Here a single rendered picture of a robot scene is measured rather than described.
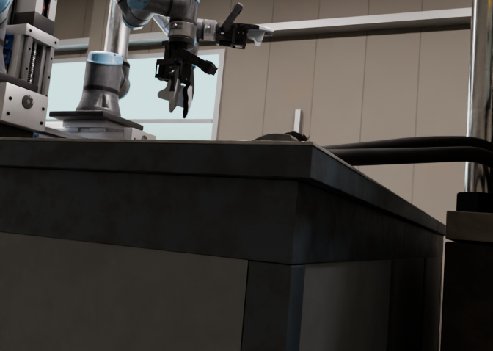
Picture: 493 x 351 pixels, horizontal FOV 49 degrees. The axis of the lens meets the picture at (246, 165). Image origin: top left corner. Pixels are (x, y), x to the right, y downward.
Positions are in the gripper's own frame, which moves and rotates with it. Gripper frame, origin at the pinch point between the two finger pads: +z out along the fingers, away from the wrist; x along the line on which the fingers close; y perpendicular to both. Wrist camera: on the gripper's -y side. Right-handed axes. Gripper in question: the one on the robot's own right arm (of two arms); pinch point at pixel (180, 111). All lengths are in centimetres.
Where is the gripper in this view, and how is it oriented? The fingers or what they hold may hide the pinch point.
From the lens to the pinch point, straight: 149.3
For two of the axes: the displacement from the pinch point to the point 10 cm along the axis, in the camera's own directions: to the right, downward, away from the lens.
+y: -9.1, -0.3, 4.2
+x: -4.1, -1.5, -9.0
